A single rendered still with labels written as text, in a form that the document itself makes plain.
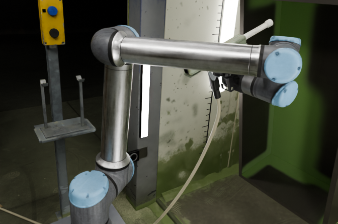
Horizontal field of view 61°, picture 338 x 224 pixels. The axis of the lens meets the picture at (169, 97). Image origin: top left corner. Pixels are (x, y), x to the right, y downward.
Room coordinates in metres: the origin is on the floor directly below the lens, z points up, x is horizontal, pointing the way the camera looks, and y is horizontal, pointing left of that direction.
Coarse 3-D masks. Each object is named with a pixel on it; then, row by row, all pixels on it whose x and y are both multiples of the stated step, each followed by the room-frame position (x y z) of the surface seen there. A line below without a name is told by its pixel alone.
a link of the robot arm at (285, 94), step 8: (256, 80) 0.92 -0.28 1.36; (264, 80) 0.89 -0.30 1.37; (256, 88) 0.91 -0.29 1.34; (264, 88) 0.88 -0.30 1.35; (272, 88) 0.86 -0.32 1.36; (280, 88) 0.84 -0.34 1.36; (288, 88) 0.84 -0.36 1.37; (296, 88) 0.87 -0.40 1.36; (256, 96) 0.92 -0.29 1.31; (264, 96) 0.88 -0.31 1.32; (272, 96) 0.85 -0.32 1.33; (280, 96) 0.83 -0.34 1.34; (288, 96) 0.85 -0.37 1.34; (272, 104) 0.87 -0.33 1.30; (280, 104) 0.84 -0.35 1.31; (288, 104) 0.86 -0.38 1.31
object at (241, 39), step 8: (264, 24) 1.30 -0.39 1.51; (272, 24) 1.31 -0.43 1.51; (248, 32) 1.25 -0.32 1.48; (256, 32) 1.26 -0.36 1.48; (232, 40) 1.19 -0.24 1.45; (240, 40) 1.19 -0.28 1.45; (192, 72) 1.06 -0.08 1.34; (208, 72) 1.14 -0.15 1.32; (216, 80) 1.14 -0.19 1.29; (216, 88) 1.14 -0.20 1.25; (216, 96) 1.16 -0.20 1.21
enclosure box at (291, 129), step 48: (240, 0) 1.53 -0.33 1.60; (288, 0) 1.32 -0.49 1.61; (336, 0) 1.15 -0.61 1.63; (336, 48) 1.50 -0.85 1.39; (240, 96) 1.59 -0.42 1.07; (336, 96) 1.50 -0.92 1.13; (240, 144) 1.63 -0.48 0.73; (288, 144) 1.76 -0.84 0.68; (336, 144) 1.50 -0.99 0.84; (288, 192) 1.50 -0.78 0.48; (336, 192) 1.18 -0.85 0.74
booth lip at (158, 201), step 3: (156, 201) 1.88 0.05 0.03; (159, 201) 1.87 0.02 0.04; (159, 204) 1.84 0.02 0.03; (162, 204) 1.84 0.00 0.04; (162, 207) 1.81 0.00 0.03; (165, 207) 1.80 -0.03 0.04; (168, 213) 1.74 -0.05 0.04; (171, 213) 1.74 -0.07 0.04; (168, 216) 1.74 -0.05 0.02; (171, 216) 1.72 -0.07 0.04; (174, 216) 1.71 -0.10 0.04; (174, 219) 1.69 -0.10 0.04; (177, 219) 1.69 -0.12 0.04; (174, 222) 1.68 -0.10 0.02; (177, 222) 1.66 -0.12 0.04; (180, 222) 1.66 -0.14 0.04
